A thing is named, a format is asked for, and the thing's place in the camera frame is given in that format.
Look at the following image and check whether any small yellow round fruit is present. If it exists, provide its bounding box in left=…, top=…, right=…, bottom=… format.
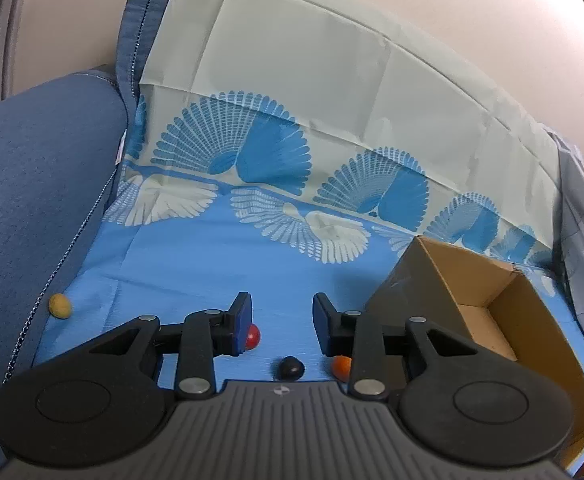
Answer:
left=48, top=293, right=73, bottom=320

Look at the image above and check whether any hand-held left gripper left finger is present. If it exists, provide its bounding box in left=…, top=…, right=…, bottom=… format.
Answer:
left=89, top=291, right=254, bottom=397

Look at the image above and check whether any brown cardboard box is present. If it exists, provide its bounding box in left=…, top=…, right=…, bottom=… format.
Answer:
left=362, top=235, right=584, bottom=467

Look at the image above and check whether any blue fan-print sheet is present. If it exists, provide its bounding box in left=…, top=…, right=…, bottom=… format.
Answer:
left=34, top=0, right=584, bottom=411

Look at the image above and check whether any small dark purple fruit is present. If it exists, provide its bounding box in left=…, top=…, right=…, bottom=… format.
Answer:
left=277, top=356, right=305, bottom=381

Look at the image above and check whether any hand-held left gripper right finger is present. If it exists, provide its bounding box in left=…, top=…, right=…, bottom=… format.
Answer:
left=312, top=292, right=478, bottom=402

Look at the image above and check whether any small orange fruit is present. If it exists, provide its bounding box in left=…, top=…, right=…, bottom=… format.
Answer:
left=332, top=355, right=354, bottom=382

